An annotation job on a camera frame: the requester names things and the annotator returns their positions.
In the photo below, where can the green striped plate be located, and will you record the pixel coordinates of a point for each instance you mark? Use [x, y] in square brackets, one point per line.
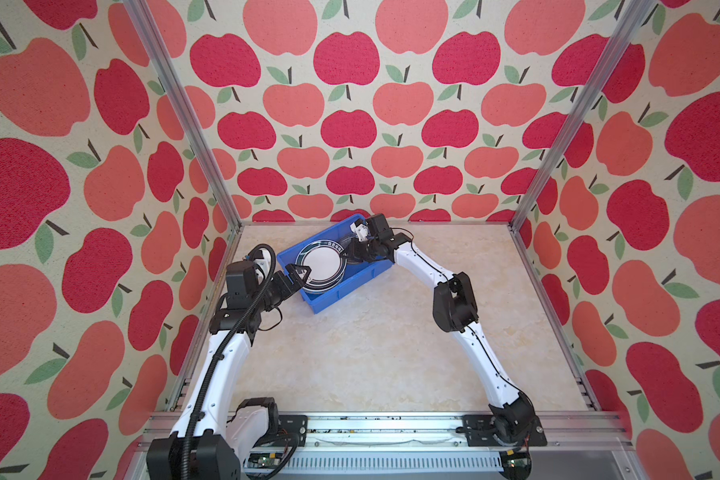
[326, 263]

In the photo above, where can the right aluminium frame post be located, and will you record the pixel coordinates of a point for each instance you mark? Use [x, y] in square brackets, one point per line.
[626, 28]

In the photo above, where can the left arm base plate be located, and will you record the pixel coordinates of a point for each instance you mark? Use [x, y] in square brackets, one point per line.
[291, 431]

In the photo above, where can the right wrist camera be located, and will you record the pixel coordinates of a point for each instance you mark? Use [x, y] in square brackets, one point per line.
[360, 230]

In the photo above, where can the left aluminium frame post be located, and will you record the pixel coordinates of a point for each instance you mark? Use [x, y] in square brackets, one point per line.
[149, 33]

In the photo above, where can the aluminium frame post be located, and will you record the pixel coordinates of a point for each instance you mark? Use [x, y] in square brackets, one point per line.
[626, 28]
[149, 33]

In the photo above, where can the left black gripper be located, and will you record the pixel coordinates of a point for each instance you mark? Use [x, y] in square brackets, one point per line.
[284, 286]

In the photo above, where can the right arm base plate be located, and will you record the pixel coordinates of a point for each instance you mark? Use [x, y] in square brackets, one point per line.
[487, 431]

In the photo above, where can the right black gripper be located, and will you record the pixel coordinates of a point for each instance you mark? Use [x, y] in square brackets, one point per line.
[350, 252]

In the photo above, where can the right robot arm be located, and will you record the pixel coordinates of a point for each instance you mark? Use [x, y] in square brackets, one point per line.
[454, 311]

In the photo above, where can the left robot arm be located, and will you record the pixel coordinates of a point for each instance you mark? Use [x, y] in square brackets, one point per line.
[210, 440]

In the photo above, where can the front aluminium rail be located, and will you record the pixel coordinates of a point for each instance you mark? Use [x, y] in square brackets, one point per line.
[427, 445]

